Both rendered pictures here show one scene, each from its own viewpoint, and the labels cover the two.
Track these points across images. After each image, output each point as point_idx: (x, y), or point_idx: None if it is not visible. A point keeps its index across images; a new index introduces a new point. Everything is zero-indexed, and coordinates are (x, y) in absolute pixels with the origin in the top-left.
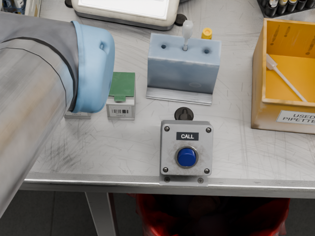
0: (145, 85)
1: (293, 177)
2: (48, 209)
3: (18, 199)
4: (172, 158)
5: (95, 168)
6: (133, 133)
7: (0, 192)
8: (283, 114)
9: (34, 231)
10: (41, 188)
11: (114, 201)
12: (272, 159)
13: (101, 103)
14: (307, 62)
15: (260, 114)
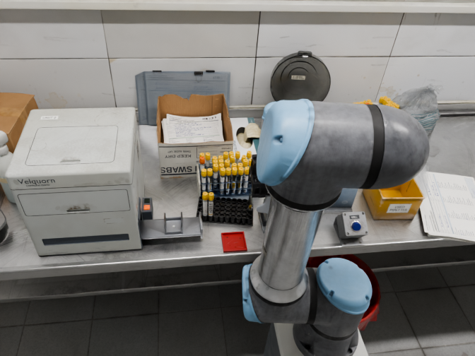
0: None
1: (401, 237)
2: (221, 337)
3: (201, 333)
4: (350, 227)
5: None
6: (321, 227)
7: (384, 149)
8: (390, 206)
9: (215, 352)
10: None
11: (261, 327)
12: (388, 231)
13: None
14: (387, 191)
15: (379, 208)
